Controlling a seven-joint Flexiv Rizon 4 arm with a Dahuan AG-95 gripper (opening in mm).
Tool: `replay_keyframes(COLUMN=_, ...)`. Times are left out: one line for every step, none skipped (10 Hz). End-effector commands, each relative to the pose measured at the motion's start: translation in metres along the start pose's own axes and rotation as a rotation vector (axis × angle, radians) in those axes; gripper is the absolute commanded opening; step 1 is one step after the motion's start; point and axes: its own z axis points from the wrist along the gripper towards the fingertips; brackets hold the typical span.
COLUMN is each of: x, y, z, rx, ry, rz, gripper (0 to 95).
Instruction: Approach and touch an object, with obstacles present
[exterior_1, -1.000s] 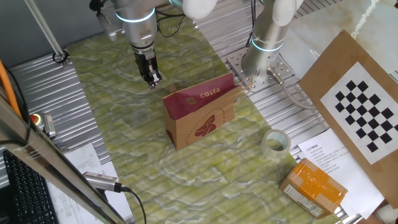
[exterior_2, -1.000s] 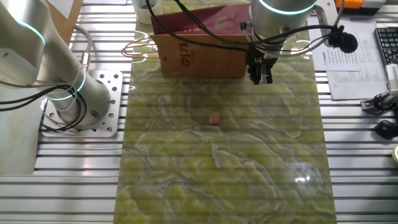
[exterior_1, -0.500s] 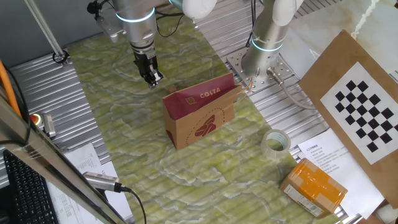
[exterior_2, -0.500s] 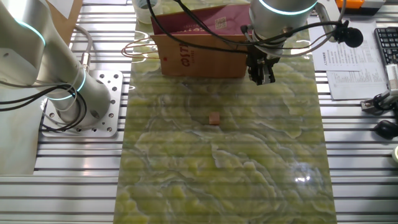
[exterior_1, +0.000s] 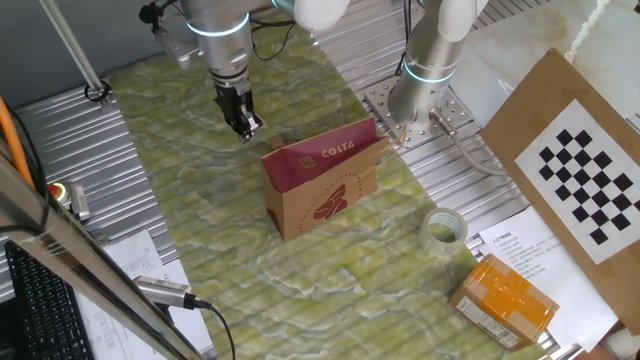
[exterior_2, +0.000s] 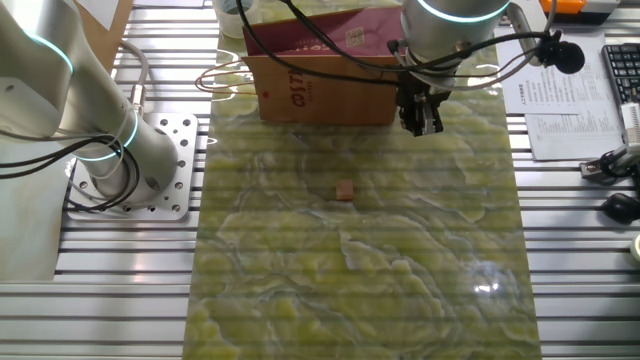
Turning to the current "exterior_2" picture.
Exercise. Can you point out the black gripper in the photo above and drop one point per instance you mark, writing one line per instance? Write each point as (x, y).
(422, 96)

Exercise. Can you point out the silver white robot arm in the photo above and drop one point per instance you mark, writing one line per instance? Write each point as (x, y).
(100, 125)

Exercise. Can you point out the white round object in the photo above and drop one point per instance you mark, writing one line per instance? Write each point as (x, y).
(636, 248)

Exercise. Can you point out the brown maroon Costa paper bag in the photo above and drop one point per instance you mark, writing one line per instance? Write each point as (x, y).
(325, 100)

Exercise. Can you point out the small brown cube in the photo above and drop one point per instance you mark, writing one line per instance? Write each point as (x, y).
(345, 191)

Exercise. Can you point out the printed white paper sheet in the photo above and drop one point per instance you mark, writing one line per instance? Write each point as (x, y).
(550, 95)
(575, 140)

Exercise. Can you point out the black round microphone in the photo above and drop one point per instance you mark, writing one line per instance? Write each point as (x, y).
(565, 55)

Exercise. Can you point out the green marble pattern mat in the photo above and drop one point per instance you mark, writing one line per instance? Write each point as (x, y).
(350, 275)

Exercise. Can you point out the orange and grey tool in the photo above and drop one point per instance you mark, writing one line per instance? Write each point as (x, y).
(560, 5)

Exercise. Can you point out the silver clamp with black knob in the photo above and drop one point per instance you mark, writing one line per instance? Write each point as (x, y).
(595, 170)

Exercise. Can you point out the black computer keyboard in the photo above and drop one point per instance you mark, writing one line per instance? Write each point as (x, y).
(622, 70)

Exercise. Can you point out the clear tape roll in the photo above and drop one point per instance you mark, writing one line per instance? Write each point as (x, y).
(227, 25)

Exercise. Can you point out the silver wrist bracket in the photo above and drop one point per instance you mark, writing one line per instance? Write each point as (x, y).
(520, 25)

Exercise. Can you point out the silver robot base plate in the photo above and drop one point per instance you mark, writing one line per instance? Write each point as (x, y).
(180, 150)

